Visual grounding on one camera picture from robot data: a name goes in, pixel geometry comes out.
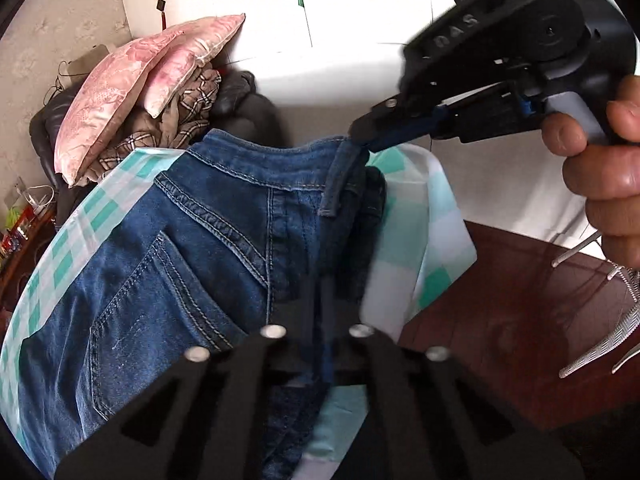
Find small pink floral pillow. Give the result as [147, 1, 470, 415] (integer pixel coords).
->
[142, 12, 247, 119]

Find green white checked bedsheet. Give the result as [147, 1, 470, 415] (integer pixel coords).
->
[0, 141, 479, 480]

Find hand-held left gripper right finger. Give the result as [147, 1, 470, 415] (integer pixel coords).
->
[329, 277, 587, 480]

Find brown plaid blanket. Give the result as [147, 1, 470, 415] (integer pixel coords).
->
[97, 67, 224, 179]

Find blue denim pants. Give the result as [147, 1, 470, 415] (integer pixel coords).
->
[16, 128, 389, 480]

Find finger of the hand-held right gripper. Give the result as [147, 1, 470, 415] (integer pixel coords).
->
[369, 91, 546, 153]
[349, 0, 522, 152]

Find dark leather armchair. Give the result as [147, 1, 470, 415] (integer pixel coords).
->
[28, 71, 284, 231]

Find person's right hand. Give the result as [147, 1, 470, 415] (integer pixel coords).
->
[541, 74, 640, 272]

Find red knot ornament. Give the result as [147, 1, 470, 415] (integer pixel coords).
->
[146, 0, 172, 29]

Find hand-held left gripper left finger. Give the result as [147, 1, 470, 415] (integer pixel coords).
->
[55, 277, 327, 480]

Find large pink floral pillow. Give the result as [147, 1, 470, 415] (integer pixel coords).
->
[53, 30, 203, 187]

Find wooden side table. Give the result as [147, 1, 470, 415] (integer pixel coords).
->
[0, 176, 60, 311]

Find white wardrobe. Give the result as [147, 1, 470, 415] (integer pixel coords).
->
[114, 0, 453, 98]

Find white wire rack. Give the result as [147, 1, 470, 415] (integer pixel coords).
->
[550, 230, 640, 380]

